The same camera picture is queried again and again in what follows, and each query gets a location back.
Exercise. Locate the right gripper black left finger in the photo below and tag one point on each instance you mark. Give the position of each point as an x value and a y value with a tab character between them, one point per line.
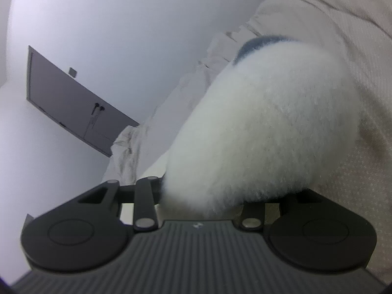
92	229

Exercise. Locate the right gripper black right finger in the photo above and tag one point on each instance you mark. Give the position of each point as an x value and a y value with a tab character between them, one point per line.
311	232

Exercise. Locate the white fleece blue striped garment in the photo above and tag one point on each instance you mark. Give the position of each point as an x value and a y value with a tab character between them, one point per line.
280	117

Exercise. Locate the purple grey headboard panel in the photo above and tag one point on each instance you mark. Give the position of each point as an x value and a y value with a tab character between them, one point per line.
70	104

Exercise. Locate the black earphones on headboard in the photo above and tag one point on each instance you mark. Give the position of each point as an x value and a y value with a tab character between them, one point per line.
97	109

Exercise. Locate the grey dotted bed sheet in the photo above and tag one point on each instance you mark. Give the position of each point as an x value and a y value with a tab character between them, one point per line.
358	31

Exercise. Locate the small grey wall switch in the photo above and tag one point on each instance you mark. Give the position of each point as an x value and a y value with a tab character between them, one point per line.
72	72

